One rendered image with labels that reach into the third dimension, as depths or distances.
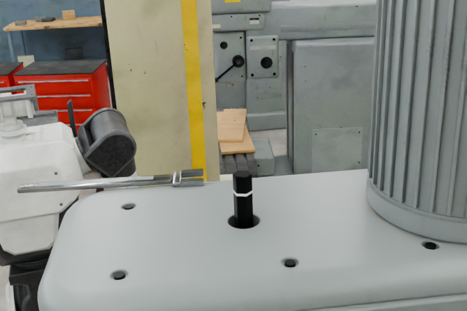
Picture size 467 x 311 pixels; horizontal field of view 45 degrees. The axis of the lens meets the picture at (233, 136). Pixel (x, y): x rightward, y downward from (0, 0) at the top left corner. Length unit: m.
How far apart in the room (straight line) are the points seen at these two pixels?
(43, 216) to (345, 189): 0.82
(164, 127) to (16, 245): 1.18
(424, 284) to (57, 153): 0.92
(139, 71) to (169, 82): 0.13
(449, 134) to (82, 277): 0.39
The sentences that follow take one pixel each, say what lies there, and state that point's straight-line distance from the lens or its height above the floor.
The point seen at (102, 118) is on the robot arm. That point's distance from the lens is 1.41.
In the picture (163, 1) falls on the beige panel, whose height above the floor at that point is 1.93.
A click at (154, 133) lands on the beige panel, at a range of 2.43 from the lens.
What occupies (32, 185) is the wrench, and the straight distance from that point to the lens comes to 0.79.
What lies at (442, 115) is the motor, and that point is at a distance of 0.58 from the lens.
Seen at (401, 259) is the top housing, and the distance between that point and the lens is 0.60.
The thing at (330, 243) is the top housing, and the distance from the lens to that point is 0.61.
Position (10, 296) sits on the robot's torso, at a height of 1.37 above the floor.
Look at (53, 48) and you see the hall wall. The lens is 9.94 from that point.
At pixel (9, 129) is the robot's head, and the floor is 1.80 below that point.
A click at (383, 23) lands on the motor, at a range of 0.61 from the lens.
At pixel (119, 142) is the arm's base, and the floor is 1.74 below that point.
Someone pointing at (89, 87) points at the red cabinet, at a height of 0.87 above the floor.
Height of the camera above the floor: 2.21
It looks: 21 degrees down
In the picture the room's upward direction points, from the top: 2 degrees counter-clockwise
